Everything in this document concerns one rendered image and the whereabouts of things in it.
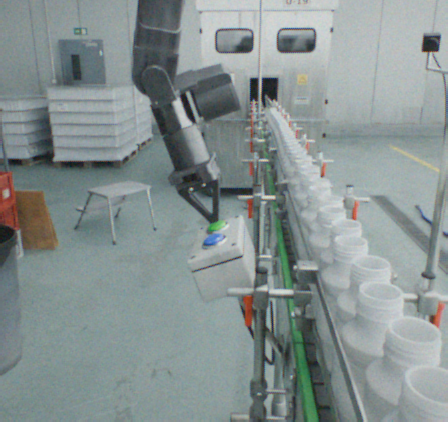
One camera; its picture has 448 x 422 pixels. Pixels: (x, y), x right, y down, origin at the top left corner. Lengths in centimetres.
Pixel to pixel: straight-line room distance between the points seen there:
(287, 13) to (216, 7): 71
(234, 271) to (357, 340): 25
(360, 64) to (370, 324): 1018
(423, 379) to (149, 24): 47
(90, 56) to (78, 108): 421
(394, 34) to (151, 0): 1022
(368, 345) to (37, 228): 342
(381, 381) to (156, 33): 45
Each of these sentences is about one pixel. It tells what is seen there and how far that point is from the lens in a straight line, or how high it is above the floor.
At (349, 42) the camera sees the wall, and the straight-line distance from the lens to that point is 1049.
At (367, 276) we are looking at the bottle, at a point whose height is 116.
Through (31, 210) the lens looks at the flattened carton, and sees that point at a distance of 364.
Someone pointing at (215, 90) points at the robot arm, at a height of 133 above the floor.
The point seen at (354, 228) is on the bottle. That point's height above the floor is 116.
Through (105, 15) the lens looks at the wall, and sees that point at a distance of 1084.
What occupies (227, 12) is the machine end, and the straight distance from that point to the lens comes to 481.
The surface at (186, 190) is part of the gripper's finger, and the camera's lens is 65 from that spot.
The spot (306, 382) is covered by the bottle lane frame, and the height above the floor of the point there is 100.
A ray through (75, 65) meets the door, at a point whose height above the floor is 154.
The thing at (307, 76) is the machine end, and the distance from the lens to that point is 478.
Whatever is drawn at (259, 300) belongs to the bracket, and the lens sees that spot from 56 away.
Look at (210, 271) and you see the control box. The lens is 61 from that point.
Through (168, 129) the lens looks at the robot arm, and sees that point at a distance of 64.
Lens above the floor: 135
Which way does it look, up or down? 17 degrees down
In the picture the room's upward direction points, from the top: straight up
